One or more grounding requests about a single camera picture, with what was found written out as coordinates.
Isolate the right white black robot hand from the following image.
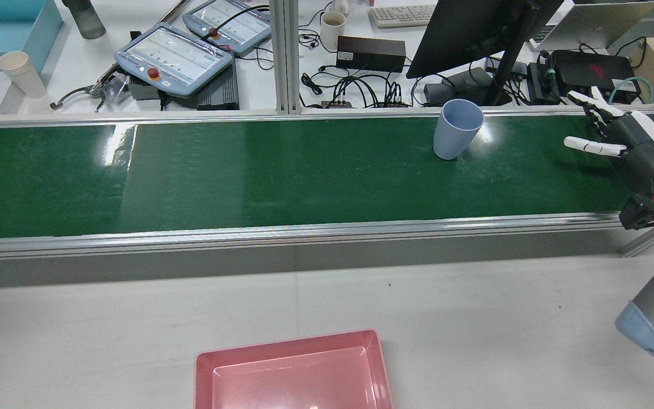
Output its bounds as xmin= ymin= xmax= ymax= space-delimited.
xmin=564 ymin=86 xmax=654 ymax=199

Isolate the light blue plastic cup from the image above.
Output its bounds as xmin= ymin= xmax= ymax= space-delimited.
xmin=433 ymin=99 xmax=484 ymax=161

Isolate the metal reacher grabber tool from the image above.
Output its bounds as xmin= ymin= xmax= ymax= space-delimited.
xmin=50 ymin=0 xmax=189 ymax=112

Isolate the black docking box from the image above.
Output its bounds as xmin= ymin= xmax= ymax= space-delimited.
xmin=336 ymin=35 xmax=407 ymax=73

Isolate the pink plastic box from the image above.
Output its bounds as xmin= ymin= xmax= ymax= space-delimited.
xmin=194 ymin=329 xmax=394 ymax=409

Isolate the black finned controller box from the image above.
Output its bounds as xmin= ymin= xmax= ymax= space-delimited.
xmin=128 ymin=59 xmax=241 ymax=111

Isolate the small black adapter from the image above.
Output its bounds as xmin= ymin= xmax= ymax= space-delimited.
xmin=525 ymin=61 xmax=561 ymax=106

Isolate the silver laptop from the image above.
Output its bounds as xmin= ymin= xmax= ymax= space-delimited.
xmin=528 ymin=0 xmax=654 ymax=52

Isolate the black computer monitor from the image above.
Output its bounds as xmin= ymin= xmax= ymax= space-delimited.
xmin=405 ymin=0 xmax=565 ymax=107

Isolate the white keyboard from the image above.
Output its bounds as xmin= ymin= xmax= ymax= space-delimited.
xmin=368 ymin=4 xmax=438 ymax=30

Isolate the black usb hub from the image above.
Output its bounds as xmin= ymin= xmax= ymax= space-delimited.
xmin=320 ymin=100 xmax=414 ymax=109

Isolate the white tape roll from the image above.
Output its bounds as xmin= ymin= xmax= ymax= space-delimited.
xmin=320 ymin=11 xmax=347 ymax=52

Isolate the green conveyor belt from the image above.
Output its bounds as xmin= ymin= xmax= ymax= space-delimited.
xmin=0 ymin=105 xmax=654 ymax=262

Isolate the blue-grey teach pendant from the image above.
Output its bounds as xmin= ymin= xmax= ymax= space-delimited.
xmin=183 ymin=0 xmax=273 ymax=56
xmin=114 ymin=22 xmax=234 ymax=98

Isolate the clear plastic bag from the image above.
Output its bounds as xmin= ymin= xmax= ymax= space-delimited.
xmin=91 ymin=73 xmax=133 ymax=106

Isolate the dark grey tumbler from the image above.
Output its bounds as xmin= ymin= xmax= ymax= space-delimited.
xmin=61 ymin=0 xmax=107 ymax=40

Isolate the light blue plastic bin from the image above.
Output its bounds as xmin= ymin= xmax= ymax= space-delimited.
xmin=0 ymin=0 xmax=64 ymax=73

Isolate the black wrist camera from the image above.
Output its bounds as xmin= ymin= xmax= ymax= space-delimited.
xmin=619 ymin=193 xmax=654 ymax=231

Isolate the teal cable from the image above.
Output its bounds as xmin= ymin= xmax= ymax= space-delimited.
xmin=607 ymin=76 xmax=654 ymax=106

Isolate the aluminium frame post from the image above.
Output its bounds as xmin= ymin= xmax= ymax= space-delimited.
xmin=270 ymin=0 xmax=301 ymax=115

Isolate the black pendant cable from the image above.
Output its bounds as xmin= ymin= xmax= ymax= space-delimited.
xmin=202 ymin=5 xmax=271 ymax=41

